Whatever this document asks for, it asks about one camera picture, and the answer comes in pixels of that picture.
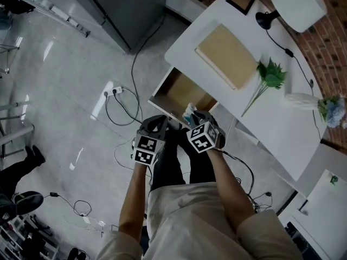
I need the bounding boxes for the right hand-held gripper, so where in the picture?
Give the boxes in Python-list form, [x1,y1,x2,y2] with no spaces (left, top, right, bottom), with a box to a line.
[186,112,225,153]

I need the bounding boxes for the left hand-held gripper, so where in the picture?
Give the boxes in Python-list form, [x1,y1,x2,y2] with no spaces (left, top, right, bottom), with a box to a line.
[132,114,168,167]

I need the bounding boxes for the white drawer with brown inside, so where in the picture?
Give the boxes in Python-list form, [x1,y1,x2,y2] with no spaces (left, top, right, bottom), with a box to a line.
[147,66,220,124]

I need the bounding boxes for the person's left forearm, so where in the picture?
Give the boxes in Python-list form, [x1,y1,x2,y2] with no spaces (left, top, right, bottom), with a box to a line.
[118,162,152,237]

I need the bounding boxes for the person's right forearm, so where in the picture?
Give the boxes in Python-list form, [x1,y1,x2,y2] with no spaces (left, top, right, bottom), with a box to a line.
[206,148,258,235]

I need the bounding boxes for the person's black trousers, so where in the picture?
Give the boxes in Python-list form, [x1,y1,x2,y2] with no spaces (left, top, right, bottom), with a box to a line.
[149,127,217,192]

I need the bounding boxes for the white power strip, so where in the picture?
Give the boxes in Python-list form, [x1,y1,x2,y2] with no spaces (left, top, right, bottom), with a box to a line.
[103,86,125,97]

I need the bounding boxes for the beige book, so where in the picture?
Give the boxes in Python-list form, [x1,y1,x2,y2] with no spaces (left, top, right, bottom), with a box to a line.
[195,23,260,91]

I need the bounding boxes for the white desk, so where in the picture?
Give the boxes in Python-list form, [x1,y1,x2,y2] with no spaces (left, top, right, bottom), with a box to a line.
[164,0,327,183]

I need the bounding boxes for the green leaf sprig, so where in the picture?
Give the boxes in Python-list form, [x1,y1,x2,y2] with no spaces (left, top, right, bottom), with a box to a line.
[240,57,287,118]

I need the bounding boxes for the white ribbed vase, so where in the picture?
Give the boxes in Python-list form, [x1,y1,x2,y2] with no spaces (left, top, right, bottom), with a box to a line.
[284,92,320,110]

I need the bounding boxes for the person's cream shirt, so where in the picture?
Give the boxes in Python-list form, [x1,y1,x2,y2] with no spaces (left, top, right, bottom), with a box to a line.
[96,181,303,260]

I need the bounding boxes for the grey refrigerator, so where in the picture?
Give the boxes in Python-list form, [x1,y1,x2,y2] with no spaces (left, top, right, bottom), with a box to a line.
[81,0,168,54]

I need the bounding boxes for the white work table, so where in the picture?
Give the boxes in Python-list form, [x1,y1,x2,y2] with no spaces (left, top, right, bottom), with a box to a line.
[0,95,36,159]

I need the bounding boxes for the white shelf unit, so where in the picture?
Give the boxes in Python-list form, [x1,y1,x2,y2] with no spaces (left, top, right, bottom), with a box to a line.
[0,0,108,37]

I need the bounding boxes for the white shade table lamp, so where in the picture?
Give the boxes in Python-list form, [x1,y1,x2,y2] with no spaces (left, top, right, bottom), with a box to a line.
[255,0,328,34]

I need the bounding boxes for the white low cabinet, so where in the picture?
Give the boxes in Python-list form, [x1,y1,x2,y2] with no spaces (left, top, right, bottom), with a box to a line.
[276,142,347,260]

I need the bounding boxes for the black power cable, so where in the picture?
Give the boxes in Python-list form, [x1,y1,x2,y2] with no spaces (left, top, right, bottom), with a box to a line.
[105,89,143,127]

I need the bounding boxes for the thin black refrigerator cable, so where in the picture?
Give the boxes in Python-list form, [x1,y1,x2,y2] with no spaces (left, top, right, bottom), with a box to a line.
[131,15,166,119]

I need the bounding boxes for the black floor cable bundle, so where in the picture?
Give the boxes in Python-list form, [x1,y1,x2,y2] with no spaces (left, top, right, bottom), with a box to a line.
[221,149,273,213]

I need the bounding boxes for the black lamp cable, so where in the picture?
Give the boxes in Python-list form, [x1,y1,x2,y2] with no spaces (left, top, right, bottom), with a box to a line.
[265,28,322,140]

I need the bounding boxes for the black adapter cable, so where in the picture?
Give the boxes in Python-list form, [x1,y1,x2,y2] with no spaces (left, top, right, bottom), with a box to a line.
[43,191,92,217]

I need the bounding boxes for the black picture frame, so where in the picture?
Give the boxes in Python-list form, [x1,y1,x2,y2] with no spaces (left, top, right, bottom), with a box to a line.
[225,0,256,16]

